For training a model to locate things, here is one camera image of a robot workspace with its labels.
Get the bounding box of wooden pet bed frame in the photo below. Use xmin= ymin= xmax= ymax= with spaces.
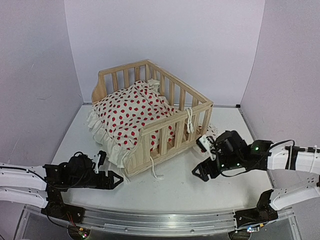
xmin=91 ymin=60 xmax=213 ymax=177

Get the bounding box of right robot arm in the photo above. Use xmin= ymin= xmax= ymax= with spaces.
xmin=192 ymin=130 xmax=320 ymax=222

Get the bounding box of white mattress tie string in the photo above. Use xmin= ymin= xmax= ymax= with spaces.
xmin=149 ymin=147 xmax=165 ymax=180

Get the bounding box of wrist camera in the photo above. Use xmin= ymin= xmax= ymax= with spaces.
xmin=196 ymin=134 xmax=216 ymax=161
xmin=92 ymin=150 xmax=107 ymax=174

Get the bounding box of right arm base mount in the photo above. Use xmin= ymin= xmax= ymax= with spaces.
xmin=233 ymin=189 xmax=278 ymax=230

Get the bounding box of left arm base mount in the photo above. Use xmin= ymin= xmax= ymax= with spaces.
xmin=41 ymin=188 xmax=85 ymax=224

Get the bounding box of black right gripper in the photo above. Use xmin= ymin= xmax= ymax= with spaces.
xmin=192 ymin=155 xmax=244 ymax=183

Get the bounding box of strawberry print ruffled mattress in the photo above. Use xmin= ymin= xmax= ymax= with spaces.
xmin=86 ymin=79 xmax=179 ymax=168

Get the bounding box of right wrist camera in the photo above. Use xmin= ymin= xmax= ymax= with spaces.
xmin=196 ymin=134 xmax=216 ymax=161

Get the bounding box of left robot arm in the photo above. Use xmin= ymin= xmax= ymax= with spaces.
xmin=0 ymin=150 xmax=124 ymax=219

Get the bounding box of strawberry print small pillow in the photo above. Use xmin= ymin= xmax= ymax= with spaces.
xmin=191 ymin=123 xmax=222 ymax=157

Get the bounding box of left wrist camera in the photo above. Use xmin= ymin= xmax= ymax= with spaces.
xmin=92 ymin=150 xmax=107 ymax=174

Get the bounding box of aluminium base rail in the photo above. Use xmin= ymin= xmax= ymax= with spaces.
xmin=23 ymin=207 xmax=293 ymax=232

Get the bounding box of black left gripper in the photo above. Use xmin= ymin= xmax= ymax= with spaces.
xmin=69 ymin=170 xmax=123 ymax=190

